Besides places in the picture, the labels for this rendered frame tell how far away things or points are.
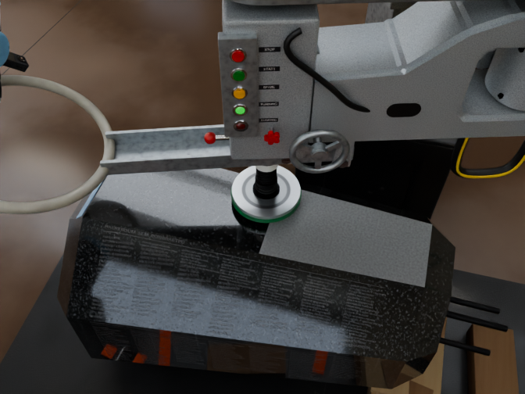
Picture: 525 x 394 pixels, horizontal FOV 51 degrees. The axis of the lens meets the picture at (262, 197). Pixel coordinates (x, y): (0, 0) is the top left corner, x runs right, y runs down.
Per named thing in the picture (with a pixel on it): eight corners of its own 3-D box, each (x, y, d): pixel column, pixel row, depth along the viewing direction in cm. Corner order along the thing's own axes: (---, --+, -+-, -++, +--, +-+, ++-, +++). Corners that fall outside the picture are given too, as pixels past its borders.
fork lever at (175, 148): (344, 120, 162) (346, 108, 158) (355, 170, 150) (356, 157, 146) (111, 134, 163) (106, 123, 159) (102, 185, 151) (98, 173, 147)
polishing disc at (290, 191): (241, 226, 163) (241, 223, 162) (224, 173, 176) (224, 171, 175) (309, 210, 167) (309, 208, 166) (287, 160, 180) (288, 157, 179)
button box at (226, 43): (257, 129, 136) (256, 30, 114) (257, 137, 134) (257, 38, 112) (224, 130, 136) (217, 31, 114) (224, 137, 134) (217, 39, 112)
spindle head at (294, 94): (354, 108, 160) (380, -39, 125) (366, 164, 147) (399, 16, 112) (230, 111, 159) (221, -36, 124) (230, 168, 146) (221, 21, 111)
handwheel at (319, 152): (341, 147, 147) (348, 105, 135) (346, 175, 141) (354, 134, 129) (285, 148, 146) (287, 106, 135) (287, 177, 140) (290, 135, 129)
